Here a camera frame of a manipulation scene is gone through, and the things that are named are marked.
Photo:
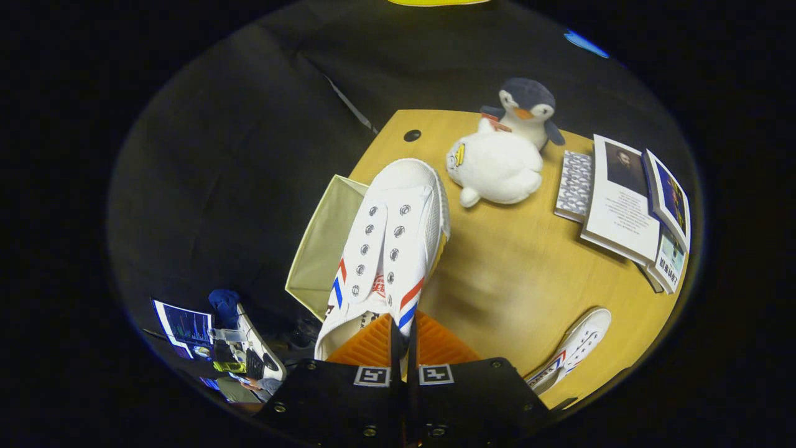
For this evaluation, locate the landscape cover book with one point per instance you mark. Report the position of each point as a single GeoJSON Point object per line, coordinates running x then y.
{"type": "Point", "coordinates": [670, 261]}

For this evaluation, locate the penguin plush toy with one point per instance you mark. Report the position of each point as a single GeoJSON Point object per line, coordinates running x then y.
{"type": "Point", "coordinates": [528, 112]}

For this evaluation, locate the white cluttered side desk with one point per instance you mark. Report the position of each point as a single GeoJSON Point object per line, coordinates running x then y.
{"type": "Point", "coordinates": [258, 348]}

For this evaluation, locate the white book with portrait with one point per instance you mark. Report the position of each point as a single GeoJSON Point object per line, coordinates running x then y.
{"type": "Point", "coordinates": [622, 214]}

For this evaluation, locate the patterned spiral notebook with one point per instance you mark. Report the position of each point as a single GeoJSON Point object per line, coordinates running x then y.
{"type": "Point", "coordinates": [574, 186]}

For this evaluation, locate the blue cover book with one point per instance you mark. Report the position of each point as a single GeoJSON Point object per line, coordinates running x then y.
{"type": "Point", "coordinates": [670, 199]}

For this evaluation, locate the white canvas shoe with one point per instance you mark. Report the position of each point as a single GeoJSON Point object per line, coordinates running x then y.
{"type": "Point", "coordinates": [581, 339]}
{"type": "Point", "coordinates": [401, 186]}

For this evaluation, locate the beige foldable storage box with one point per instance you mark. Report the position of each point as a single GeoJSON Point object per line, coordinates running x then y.
{"type": "Point", "coordinates": [323, 249]}

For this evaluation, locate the blue cloth object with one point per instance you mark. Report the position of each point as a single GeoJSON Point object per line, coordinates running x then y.
{"type": "Point", "coordinates": [222, 305]}

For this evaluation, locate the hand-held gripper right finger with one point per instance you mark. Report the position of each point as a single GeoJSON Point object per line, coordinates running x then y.
{"type": "Point", "coordinates": [472, 398]}

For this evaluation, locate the white round plush toy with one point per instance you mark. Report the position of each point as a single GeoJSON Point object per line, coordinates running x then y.
{"type": "Point", "coordinates": [497, 168]}

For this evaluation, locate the computer monitor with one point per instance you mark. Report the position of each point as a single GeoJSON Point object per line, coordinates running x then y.
{"type": "Point", "coordinates": [186, 326]}

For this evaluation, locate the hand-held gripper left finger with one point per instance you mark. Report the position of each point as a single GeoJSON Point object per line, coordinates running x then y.
{"type": "Point", "coordinates": [348, 398]}

